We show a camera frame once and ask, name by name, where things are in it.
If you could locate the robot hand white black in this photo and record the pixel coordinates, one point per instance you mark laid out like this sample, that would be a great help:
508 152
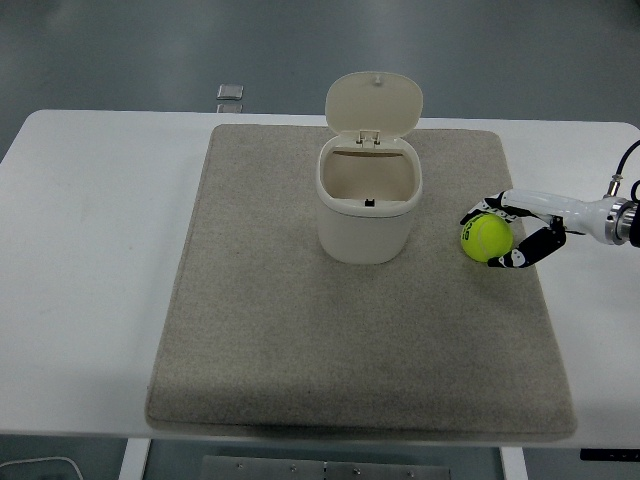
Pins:
555 205

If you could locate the yellow tennis ball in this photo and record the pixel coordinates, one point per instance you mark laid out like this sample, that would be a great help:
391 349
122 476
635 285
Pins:
487 239

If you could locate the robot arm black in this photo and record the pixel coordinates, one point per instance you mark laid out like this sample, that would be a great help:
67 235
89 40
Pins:
622 222

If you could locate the cream bin with flip lid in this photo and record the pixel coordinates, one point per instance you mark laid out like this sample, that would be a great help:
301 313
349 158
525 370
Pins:
362 225

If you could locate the black table control panel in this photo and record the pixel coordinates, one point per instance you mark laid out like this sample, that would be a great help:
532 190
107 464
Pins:
610 454

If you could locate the white table leg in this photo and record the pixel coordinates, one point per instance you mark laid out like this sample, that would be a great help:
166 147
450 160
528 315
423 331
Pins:
512 465
134 460

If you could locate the beige grey felt mat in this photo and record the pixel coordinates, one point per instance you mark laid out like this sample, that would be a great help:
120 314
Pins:
300 325

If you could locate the small metal floor cover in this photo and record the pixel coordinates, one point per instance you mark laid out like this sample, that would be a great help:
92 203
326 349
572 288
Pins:
229 108

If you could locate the large metal floor cover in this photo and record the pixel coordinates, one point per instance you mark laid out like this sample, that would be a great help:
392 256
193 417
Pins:
230 91

